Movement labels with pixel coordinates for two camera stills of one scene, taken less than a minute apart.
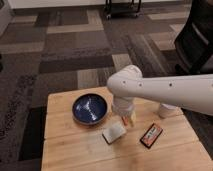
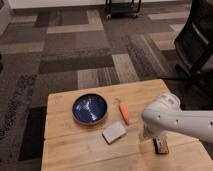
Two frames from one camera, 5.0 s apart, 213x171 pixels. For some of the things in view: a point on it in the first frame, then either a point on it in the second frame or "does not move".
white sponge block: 114,133 does not move
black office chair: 194,43 does not move
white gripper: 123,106 to 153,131
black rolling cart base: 123,9 does not move
